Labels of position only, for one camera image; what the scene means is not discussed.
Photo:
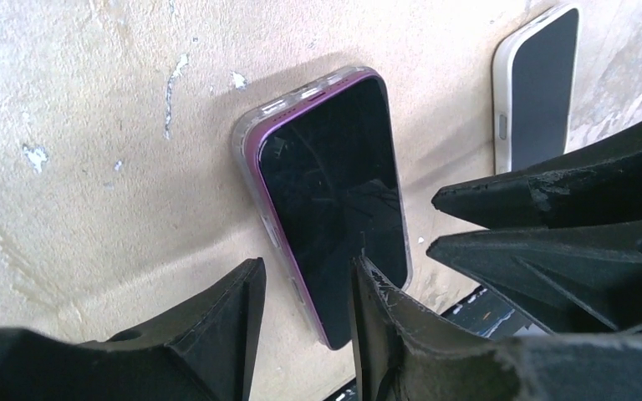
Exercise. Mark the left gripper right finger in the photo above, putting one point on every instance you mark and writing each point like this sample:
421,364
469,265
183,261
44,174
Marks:
405,351

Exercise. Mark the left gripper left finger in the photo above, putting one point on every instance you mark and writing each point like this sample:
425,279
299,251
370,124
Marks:
201,349

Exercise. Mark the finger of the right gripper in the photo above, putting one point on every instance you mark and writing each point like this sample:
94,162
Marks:
600,184
584,279

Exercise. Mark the beige cased smartphone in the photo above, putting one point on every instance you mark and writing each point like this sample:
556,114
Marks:
532,88

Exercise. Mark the clear magsafe phone case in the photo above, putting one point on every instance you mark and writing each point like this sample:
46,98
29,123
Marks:
254,127

